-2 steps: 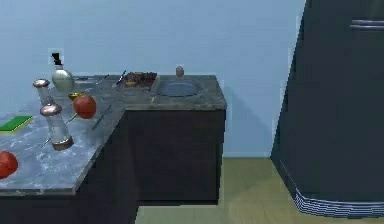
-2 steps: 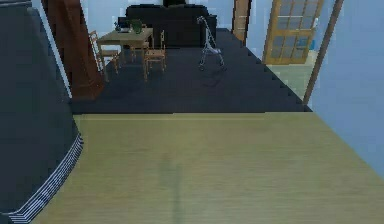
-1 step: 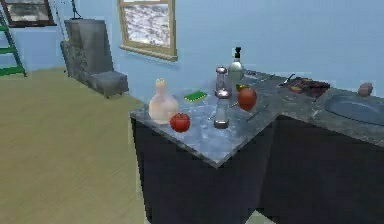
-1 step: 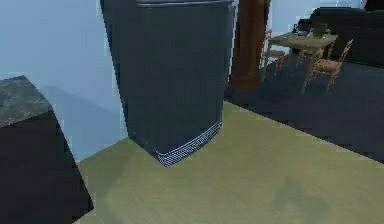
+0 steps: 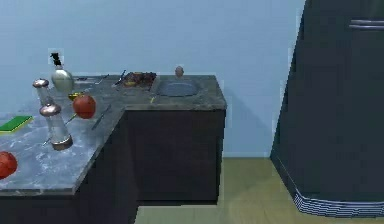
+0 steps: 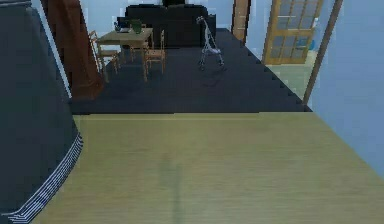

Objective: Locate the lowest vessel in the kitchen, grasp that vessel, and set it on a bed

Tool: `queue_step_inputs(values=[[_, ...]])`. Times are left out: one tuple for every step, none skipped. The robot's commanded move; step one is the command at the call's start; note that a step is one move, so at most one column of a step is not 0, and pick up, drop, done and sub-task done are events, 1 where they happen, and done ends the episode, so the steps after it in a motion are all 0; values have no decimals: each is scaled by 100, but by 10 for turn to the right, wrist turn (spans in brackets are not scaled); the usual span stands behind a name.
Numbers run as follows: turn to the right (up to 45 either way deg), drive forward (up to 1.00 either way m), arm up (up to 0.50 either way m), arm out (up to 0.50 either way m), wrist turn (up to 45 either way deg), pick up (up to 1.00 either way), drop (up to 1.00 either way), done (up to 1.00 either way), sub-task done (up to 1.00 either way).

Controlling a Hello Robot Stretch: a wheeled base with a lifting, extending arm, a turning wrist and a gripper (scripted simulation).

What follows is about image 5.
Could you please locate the thin grey spoon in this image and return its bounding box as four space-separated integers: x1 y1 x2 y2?
64 113 78 126

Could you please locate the dark kitchen knife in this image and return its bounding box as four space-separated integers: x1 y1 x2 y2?
91 103 113 131

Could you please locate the pale round spray bottle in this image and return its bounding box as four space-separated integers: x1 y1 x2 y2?
49 52 75 94

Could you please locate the red tomato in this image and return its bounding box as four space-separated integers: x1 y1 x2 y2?
0 151 19 180
72 94 98 120

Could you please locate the grey fork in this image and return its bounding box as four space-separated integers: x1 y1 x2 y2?
94 73 110 86

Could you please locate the grey fridge handle bar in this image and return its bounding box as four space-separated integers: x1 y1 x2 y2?
348 18 384 32

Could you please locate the green yellow sponge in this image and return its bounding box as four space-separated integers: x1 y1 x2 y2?
0 115 34 135

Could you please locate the dark spatula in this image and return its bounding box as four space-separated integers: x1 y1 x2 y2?
114 69 128 86

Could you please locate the black fridge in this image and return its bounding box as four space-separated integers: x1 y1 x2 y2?
269 0 384 219

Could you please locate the dark kitchen counter cabinet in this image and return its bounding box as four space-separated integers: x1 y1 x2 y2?
0 73 228 224

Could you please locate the clear pepper mill copper cap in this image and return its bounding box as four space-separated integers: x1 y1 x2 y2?
39 102 74 152
32 77 55 107

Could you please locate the dark patterned tray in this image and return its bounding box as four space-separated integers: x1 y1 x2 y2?
123 71 158 90

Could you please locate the grey round sink basin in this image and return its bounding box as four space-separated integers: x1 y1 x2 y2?
156 81 199 98

